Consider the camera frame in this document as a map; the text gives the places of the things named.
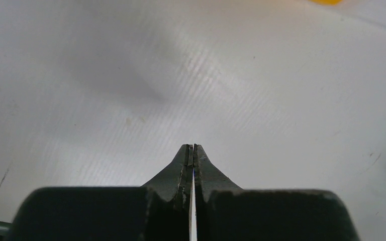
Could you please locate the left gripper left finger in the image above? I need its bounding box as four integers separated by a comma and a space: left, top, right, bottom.
5, 144, 193, 240

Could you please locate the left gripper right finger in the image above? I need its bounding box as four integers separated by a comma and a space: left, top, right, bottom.
192, 145, 359, 240

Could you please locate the orange plastic bin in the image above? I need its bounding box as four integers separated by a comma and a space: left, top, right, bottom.
310, 0, 342, 6

